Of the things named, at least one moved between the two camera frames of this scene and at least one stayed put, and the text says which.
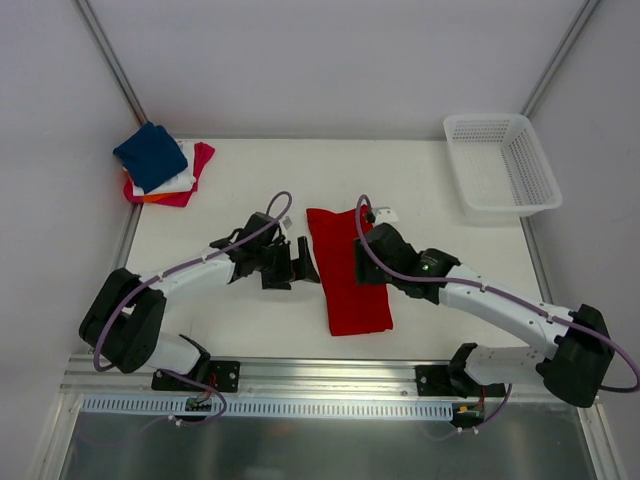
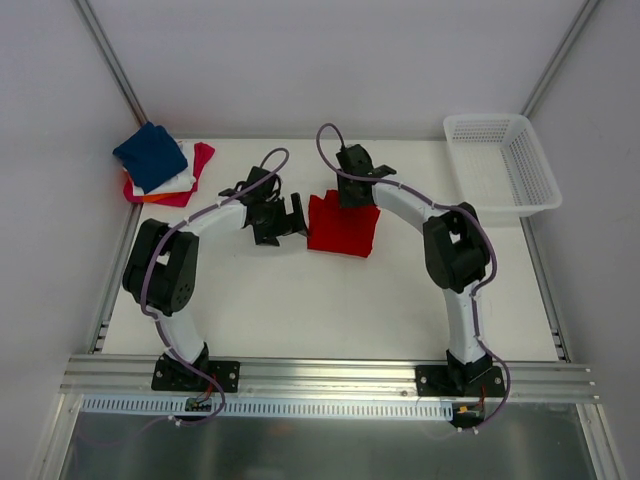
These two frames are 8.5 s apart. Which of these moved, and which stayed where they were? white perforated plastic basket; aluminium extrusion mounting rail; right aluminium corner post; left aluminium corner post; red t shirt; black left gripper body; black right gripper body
Moved: black right gripper body; red t shirt; black left gripper body
Stayed: aluminium extrusion mounting rail; right aluminium corner post; left aluminium corner post; white perforated plastic basket
